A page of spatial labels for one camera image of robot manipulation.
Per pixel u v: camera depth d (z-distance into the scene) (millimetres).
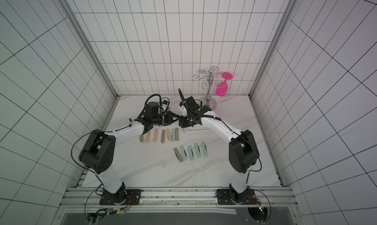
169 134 974
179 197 742
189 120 623
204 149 897
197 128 971
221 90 1012
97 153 473
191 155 873
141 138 937
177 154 876
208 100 1074
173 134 967
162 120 776
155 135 974
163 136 966
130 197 724
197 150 897
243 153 465
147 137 949
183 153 876
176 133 971
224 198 721
